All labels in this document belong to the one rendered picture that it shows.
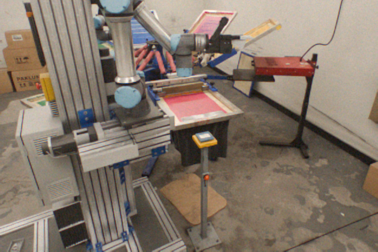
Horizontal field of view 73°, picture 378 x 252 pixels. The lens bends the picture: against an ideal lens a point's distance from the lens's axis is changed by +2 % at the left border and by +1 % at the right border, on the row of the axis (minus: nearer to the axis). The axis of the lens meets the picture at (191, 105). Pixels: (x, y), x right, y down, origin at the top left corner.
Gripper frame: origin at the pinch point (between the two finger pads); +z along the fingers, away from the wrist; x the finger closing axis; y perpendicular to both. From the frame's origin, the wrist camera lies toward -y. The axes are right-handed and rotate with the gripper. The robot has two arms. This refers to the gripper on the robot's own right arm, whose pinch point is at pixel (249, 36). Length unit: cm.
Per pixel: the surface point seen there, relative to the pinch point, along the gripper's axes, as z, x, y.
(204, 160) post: -17, -41, 84
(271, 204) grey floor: 51, -84, 158
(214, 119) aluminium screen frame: -8, -62, 62
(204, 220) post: -16, -49, 142
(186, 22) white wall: -14, -552, -16
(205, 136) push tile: -16, -40, 66
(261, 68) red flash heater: 54, -150, 38
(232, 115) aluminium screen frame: 7, -66, 61
